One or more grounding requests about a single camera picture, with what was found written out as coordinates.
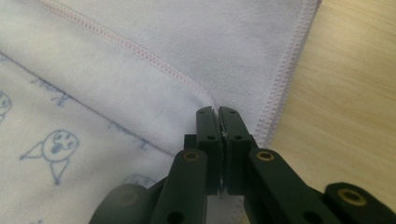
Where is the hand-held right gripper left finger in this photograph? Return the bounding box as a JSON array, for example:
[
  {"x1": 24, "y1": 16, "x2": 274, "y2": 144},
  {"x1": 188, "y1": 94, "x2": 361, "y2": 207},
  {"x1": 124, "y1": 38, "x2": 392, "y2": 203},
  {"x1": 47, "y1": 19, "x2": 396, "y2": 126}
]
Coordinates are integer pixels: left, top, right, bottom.
[{"x1": 183, "y1": 105, "x2": 225, "y2": 197}]

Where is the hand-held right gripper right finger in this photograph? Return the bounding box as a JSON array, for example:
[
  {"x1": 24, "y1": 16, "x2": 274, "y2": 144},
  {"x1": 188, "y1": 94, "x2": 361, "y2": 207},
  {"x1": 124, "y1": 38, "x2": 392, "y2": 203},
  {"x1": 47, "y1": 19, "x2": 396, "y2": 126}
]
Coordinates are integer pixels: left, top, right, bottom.
[{"x1": 219, "y1": 105, "x2": 260, "y2": 197}]

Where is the white towel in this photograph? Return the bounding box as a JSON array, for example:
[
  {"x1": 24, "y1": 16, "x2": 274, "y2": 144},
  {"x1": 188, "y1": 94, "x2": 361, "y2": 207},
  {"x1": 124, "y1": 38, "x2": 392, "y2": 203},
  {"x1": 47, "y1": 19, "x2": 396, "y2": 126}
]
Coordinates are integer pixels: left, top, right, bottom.
[{"x1": 0, "y1": 0, "x2": 323, "y2": 224}]

